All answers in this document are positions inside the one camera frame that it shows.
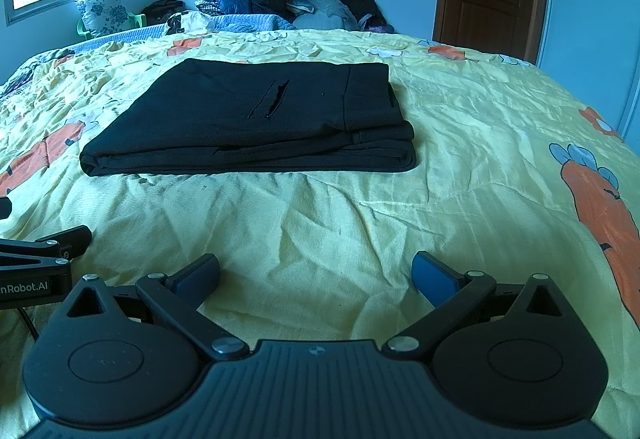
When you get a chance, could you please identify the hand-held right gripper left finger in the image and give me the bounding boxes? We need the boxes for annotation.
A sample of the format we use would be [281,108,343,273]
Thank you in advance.
[65,253,251,363]

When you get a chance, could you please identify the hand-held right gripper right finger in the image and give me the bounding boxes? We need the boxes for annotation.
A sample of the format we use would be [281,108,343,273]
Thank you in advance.
[382,250,575,362]

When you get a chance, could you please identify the black pants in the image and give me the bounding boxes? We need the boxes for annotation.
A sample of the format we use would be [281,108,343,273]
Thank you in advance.
[79,58,417,177]

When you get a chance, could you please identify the yellow printed blanket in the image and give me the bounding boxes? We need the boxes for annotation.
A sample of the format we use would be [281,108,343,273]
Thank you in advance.
[0,28,640,425]

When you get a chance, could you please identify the floral pillow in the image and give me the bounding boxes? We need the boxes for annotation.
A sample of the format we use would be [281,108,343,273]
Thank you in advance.
[74,0,133,38]

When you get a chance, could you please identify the green plastic chair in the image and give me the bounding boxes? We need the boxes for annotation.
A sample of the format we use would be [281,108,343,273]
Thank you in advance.
[76,11,147,38]

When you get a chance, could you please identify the white patterned cloth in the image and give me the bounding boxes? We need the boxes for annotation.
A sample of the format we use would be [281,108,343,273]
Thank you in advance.
[166,11,216,36]

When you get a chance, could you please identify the blue knitted blanket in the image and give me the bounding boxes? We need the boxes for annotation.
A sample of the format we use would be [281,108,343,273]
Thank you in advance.
[70,13,296,54]

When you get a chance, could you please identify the black cable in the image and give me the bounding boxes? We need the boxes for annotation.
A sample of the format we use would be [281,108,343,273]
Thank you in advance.
[17,305,40,342]

